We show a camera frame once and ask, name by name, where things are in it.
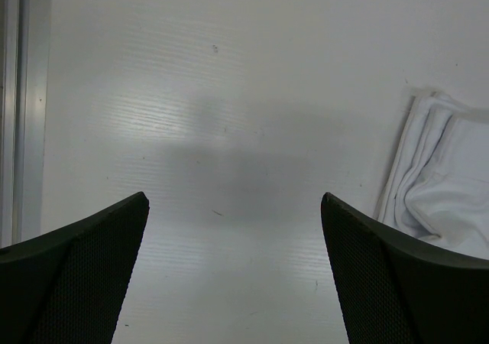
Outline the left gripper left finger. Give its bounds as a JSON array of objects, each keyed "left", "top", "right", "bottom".
[{"left": 1, "top": 192, "right": 150, "bottom": 343}]

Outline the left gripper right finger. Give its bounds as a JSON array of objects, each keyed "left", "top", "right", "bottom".
[{"left": 321, "top": 193, "right": 488, "bottom": 343}]

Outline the aluminium table edge rail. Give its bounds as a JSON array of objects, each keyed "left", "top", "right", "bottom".
[{"left": 1, "top": 0, "right": 52, "bottom": 247}]

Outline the white skirt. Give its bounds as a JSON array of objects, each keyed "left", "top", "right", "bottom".
[{"left": 377, "top": 91, "right": 488, "bottom": 259}]

